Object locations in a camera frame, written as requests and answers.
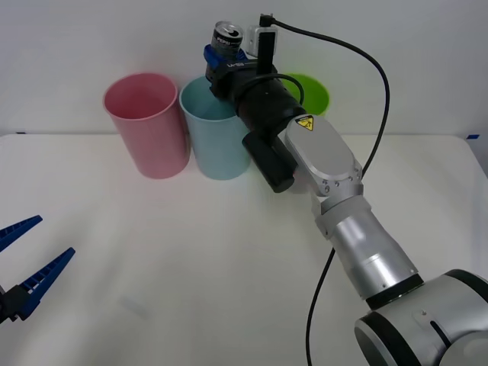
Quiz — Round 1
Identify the black drink can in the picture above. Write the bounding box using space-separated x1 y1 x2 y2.
205 19 245 83

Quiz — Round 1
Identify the pink plastic waste bin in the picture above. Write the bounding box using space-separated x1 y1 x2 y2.
102 72 190 180

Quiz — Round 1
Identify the pale grey right wrist camera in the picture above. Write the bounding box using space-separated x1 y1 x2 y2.
246 14 278 75

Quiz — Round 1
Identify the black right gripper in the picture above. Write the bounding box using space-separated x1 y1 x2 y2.
202 43 279 110

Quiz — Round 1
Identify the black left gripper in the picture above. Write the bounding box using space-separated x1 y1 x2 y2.
0 215 76 325

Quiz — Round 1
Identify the short black cable loop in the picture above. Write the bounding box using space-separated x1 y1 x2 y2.
243 74 306 106

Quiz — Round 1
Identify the long black cable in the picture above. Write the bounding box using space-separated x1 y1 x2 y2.
261 14 390 366

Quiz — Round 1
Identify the pale blue plastic waste bin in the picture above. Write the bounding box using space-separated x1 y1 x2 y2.
178 75 252 181

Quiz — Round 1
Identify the green plastic waste bin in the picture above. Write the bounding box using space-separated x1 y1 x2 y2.
280 72 330 118

